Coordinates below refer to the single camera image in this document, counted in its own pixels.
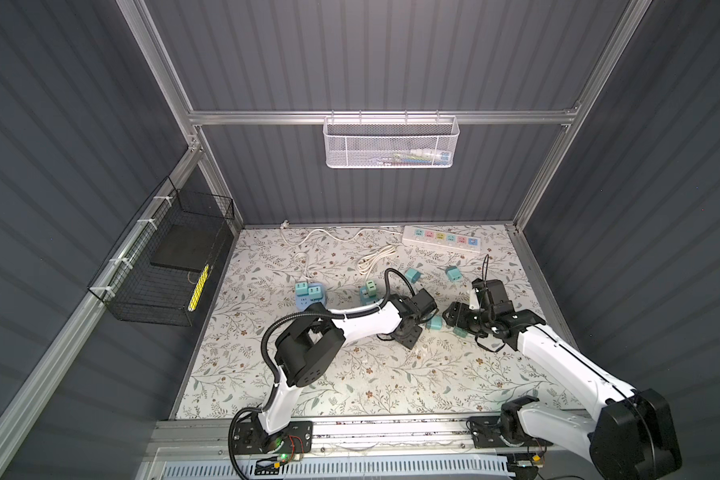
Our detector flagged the white bundled power cable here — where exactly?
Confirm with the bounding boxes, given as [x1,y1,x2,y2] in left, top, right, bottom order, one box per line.
[278,220,404,277]

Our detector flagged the black wire side basket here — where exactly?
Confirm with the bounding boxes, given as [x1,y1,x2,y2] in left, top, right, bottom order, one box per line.
[89,178,235,327]

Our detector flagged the pens in white basket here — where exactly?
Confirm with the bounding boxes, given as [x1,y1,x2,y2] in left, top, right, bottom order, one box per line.
[372,148,452,168]

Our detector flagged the white long power strip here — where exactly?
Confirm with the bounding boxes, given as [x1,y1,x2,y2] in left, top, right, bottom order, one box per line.
[402,226,482,254]

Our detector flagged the teal power strip with USB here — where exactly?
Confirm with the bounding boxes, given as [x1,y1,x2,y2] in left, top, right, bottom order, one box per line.
[360,280,384,306]

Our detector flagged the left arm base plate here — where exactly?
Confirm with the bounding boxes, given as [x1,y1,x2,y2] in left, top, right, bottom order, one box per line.
[228,419,314,455]

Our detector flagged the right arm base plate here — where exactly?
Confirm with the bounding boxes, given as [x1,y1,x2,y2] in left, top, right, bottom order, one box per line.
[466,415,552,450]

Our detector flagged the lavender square power socket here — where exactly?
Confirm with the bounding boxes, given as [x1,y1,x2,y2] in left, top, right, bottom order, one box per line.
[294,281,326,311]

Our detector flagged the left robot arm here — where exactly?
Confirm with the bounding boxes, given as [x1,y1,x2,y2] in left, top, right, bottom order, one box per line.
[257,289,438,435]

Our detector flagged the black pad in basket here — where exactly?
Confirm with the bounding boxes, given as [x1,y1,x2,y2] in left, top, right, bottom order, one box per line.
[150,225,216,273]

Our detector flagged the white wire wall basket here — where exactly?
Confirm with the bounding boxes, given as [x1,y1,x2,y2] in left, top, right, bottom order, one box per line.
[322,115,460,169]

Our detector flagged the teal plug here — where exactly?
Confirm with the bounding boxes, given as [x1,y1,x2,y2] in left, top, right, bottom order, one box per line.
[294,282,309,297]
[308,284,324,301]
[445,266,463,282]
[404,268,421,284]
[427,315,443,331]

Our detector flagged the yellow marker in basket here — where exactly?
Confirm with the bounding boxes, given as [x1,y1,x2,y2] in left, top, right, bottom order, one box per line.
[187,264,211,312]

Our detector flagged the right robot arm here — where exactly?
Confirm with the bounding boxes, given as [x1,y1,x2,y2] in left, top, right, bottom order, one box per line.
[443,279,683,479]

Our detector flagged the black corrugated cable hose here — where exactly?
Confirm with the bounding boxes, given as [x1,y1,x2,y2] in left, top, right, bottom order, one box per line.
[227,267,418,480]

